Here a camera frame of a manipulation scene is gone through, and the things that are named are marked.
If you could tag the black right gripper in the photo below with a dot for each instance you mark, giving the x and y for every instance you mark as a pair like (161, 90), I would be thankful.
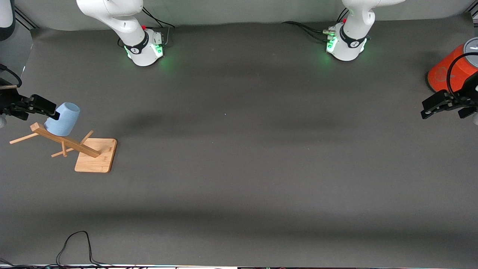
(8, 101)

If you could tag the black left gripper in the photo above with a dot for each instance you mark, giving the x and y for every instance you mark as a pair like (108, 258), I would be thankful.
(464, 100)

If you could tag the light blue cup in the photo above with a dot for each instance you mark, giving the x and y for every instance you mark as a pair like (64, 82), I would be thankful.
(64, 120)

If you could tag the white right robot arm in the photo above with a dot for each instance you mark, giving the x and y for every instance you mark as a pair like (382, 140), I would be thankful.
(127, 22)

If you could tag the wooden cup rack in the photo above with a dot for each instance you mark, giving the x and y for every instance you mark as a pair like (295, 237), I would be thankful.
(95, 157)

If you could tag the orange cylindrical can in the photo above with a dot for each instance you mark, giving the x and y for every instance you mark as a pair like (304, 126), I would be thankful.
(438, 74)

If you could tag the black frame rail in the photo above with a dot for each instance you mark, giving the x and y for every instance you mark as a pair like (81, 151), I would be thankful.
(26, 20)

